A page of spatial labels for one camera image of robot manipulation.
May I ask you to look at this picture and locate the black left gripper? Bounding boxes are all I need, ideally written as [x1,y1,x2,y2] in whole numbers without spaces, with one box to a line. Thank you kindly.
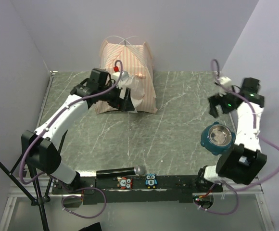
[98,81,134,112]

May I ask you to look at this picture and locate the steel pet bowl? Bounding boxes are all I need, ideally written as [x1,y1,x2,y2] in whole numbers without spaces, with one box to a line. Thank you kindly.
[208,124,232,147]

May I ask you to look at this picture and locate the pink striped pet tent fabric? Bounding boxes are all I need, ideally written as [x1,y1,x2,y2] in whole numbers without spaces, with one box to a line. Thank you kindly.
[100,40,157,114]

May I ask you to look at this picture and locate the white fibreglass tent pole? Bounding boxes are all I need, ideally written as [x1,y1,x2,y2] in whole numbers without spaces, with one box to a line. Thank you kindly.
[105,35,140,63]

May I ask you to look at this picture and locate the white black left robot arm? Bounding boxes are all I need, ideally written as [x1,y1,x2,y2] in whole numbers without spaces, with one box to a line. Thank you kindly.
[19,66,135,193]

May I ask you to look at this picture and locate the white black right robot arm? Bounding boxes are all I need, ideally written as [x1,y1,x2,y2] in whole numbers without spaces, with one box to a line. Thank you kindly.
[195,77,267,192]

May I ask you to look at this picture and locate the teal pet feeder toy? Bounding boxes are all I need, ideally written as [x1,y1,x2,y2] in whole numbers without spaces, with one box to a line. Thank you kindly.
[201,121,236,155]

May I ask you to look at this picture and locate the black handheld microphone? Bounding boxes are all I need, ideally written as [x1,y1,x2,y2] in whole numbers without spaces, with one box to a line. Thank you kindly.
[96,166,146,179]

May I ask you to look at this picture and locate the red owl number tile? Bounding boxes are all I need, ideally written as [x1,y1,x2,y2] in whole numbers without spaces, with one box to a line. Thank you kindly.
[117,177,132,190]

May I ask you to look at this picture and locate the blue owl number tile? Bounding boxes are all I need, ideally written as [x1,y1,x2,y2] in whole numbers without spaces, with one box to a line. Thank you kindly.
[145,174,157,189]

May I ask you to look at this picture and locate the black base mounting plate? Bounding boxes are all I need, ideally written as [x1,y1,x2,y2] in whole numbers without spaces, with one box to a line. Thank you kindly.
[51,175,213,205]

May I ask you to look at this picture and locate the black object at bottom edge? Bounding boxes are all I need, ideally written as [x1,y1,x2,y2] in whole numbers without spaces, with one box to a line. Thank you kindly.
[79,222,102,231]

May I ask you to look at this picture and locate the black music stand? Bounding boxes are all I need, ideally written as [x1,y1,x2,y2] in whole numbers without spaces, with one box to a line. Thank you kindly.
[0,144,51,231]

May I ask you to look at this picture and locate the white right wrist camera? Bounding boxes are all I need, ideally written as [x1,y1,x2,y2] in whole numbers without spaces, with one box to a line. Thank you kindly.
[215,76,232,96]

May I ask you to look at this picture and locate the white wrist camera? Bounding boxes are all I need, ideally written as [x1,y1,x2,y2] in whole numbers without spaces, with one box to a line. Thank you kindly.
[215,76,232,96]
[111,66,129,85]

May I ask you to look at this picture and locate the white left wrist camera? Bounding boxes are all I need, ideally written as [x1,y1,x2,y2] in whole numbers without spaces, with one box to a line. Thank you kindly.
[111,66,129,85]

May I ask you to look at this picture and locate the aluminium frame rail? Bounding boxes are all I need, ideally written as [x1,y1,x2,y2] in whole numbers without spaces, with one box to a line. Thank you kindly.
[223,177,264,194]

